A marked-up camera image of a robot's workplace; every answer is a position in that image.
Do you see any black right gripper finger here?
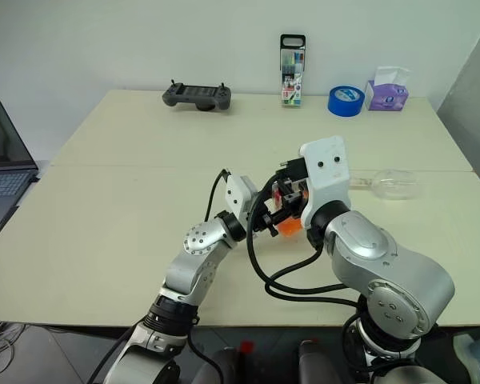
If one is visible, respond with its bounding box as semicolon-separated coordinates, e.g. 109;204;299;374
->
270;180;292;201
282;191;307;212

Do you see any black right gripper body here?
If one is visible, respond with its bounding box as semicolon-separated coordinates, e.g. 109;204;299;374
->
274;157;311;193

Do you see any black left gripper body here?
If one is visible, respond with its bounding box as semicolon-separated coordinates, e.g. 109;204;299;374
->
247;207;270;237

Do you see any clear bottle with orange drink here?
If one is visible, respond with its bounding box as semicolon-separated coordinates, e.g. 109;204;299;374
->
264;179;304;240

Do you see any clear wine glass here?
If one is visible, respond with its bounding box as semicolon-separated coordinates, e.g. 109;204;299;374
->
348;167;424;201

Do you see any blue tape roll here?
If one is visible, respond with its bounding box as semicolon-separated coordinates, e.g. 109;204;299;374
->
327;85;366;118

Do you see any marker pen pack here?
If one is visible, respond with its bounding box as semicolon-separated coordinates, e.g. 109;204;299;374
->
279;34;307;108

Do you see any purple tissue box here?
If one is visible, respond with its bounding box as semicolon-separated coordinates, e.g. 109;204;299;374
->
365;66;411;112

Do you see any grey handheld controller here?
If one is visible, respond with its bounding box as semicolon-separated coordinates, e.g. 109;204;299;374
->
162;79;232;112

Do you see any dark rounded shape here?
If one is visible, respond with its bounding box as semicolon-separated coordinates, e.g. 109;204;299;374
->
190;346;243;384
297;338;347;384

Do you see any pale green floor object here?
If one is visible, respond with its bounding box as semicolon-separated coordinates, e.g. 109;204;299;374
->
452;333;480;379

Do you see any dark grey laptop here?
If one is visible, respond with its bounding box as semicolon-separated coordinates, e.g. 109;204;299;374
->
0;99;41;229

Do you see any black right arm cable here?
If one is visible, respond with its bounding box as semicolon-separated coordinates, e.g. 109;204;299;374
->
243;175;369;310
262;238;359;293

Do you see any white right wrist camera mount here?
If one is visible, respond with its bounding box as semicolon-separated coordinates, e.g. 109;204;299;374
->
299;135;352;227

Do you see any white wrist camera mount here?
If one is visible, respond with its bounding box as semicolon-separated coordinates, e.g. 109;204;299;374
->
225;174;261;227
299;135;352;227

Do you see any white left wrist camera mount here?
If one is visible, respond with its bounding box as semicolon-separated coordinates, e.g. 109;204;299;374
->
225;174;261;227

